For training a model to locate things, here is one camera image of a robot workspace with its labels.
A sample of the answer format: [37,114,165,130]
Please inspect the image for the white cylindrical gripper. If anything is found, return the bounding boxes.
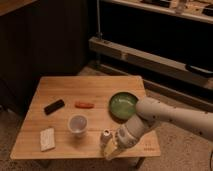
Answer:
[104,115,156,160]

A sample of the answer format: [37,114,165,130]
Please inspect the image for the small clear bottle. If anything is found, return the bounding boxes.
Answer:
[100,129,113,153]

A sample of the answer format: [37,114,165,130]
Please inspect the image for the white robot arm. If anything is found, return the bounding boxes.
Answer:
[103,96,213,160]

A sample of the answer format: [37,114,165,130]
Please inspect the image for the clear plastic cup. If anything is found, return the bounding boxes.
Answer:
[68,115,87,135]

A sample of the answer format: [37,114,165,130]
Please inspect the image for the green ceramic bowl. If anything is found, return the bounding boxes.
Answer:
[108,92,138,120]

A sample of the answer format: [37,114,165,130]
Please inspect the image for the orange carrot toy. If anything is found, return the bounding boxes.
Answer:
[75,102,94,109]

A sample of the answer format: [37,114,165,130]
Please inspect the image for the wooden low table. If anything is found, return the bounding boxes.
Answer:
[9,75,162,169]

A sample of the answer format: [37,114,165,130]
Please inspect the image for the black rectangular remote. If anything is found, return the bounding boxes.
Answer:
[44,99,65,115]

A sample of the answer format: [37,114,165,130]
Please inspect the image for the grey metal shelf beam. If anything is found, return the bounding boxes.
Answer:
[89,37,213,90]

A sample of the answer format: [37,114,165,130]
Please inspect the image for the metal vertical pole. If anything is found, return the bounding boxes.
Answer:
[96,0,102,40]

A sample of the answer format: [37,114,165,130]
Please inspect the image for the upper wooden shelf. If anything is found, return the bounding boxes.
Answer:
[103,0,213,24]

